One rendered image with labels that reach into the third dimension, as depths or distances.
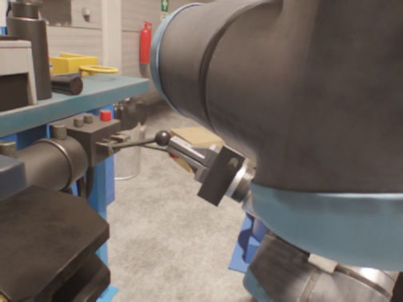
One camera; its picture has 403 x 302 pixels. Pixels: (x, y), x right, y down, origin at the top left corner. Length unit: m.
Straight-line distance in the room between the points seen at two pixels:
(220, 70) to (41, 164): 0.51
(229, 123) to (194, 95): 0.04
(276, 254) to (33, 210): 0.40
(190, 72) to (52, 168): 0.48
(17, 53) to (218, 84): 0.58
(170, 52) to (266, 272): 0.46
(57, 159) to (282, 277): 0.47
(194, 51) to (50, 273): 0.26
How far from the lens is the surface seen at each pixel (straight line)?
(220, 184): 0.61
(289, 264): 0.60
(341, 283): 0.58
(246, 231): 2.17
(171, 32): 0.23
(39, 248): 0.39
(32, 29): 0.77
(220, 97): 0.15
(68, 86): 0.84
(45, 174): 0.62
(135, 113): 2.50
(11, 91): 0.71
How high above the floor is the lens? 1.23
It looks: 21 degrees down
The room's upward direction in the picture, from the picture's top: 5 degrees clockwise
